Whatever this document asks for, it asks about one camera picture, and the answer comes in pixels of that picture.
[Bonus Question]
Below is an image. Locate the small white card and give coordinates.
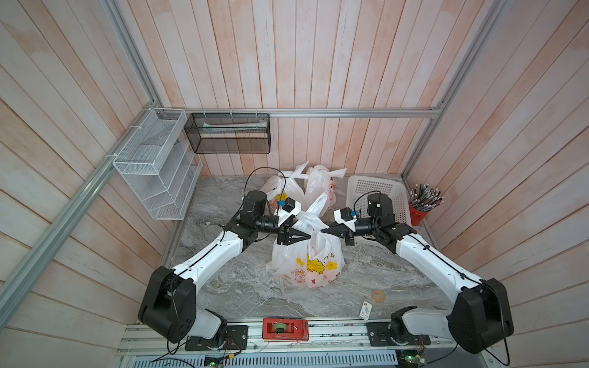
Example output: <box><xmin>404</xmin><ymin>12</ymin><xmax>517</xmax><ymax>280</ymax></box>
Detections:
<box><xmin>359</xmin><ymin>301</ymin><xmax>373</xmax><ymax>320</ymax></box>

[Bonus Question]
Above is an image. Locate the red metal pencil bucket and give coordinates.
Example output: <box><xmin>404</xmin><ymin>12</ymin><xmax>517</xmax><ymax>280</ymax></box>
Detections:
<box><xmin>409</xmin><ymin>203</ymin><xmax>428</xmax><ymax>226</ymax></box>

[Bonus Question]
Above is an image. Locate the white printed plastic bag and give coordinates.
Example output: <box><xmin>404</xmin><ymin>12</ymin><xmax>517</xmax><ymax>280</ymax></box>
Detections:
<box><xmin>304</xmin><ymin>165</ymin><xmax>347</xmax><ymax>216</ymax></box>

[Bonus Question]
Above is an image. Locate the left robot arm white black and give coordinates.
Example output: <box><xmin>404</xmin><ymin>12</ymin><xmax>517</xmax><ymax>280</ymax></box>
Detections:
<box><xmin>138</xmin><ymin>190</ymin><xmax>311</xmax><ymax>349</ymax></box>

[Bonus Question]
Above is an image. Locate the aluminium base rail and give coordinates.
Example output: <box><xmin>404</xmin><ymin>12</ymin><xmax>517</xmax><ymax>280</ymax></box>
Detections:
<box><xmin>117</xmin><ymin>316</ymin><xmax>500</xmax><ymax>368</ymax></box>

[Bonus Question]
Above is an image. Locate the red tape dispenser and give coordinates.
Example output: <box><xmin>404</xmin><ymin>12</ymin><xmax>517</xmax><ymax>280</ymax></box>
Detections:
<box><xmin>262</xmin><ymin>318</ymin><xmax>309</xmax><ymax>341</ymax></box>

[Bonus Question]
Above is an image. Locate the black wire mesh basket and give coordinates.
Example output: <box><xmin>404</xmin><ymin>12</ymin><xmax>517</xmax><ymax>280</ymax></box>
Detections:
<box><xmin>184</xmin><ymin>112</ymin><xmax>271</xmax><ymax>154</ymax></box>

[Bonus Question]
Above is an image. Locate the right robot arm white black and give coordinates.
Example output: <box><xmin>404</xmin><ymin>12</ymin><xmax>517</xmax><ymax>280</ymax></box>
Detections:
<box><xmin>324</xmin><ymin>192</ymin><xmax>514</xmax><ymax>354</ymax></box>

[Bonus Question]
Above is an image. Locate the white wire mesh shelf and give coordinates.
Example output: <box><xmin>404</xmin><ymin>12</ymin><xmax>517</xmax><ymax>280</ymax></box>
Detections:
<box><xmin>114</xmin><ymin>108</ymin><xmax>202</xmax><ymax>221</ymax></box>

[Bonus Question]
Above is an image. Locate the white plastic perforated basket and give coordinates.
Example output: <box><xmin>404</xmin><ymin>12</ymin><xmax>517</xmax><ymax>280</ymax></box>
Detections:
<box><xmin>346</xmin><ymin>174</ymin><xmax>413</xmax><ymax>226</ymax></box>

